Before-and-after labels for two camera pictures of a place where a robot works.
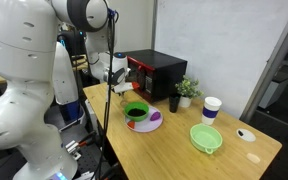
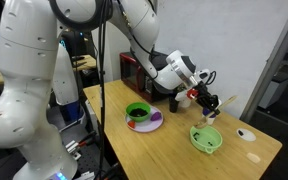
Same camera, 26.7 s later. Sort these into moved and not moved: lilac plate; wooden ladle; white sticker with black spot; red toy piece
Moved: wooden ladle
Not moved: lilac plate; red toy piece; white sticker with black spot
